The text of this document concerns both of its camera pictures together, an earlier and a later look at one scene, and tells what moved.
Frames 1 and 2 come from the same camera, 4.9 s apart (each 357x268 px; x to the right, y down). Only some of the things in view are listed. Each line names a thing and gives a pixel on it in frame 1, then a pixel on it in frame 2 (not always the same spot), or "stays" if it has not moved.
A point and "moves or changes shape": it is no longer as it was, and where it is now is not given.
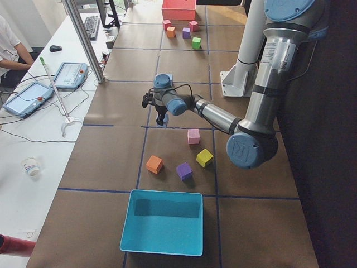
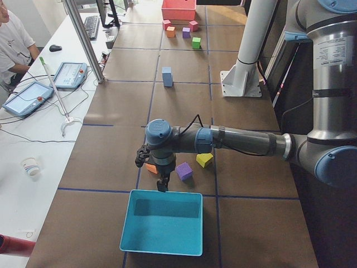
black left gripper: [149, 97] to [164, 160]
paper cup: [31, 166] stays
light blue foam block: [165, 122] moves or changes shape
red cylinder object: [15, 246] stays
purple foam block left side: [184, 171] stays
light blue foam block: [170, 77] stays
